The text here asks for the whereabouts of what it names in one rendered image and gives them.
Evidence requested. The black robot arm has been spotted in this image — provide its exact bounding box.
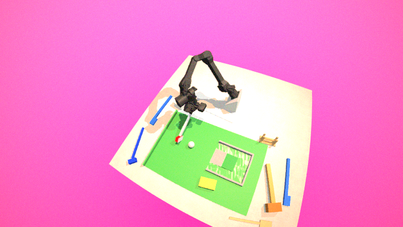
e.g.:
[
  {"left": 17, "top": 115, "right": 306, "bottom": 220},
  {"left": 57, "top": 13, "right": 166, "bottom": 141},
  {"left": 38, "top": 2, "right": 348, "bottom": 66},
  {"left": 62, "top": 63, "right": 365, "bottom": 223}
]
[{"left": 174, "top": 50, "right": 240, "bottom": 113}]

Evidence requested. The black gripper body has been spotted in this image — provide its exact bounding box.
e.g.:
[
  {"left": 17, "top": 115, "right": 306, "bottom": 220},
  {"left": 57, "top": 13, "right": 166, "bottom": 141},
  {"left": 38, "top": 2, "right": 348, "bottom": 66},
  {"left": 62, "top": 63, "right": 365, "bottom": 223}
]
[{"left": 188, "top": 96, "right": 207, "bottom": 112}]

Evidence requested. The yellow rectangular block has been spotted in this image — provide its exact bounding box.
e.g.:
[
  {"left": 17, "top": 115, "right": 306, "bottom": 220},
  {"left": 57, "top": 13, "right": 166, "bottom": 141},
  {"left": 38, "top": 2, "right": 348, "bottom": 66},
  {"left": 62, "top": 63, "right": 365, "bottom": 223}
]
[{"left": 198, "top": 177, "right": 217, "bottom": 190}]

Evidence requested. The green putting mat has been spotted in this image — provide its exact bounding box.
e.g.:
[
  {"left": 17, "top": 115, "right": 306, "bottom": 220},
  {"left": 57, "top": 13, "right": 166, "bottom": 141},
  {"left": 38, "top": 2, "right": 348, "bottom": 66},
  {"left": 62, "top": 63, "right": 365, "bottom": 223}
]
[{"left": 145, "top": 112, "right": 268, "bottom": 216}]

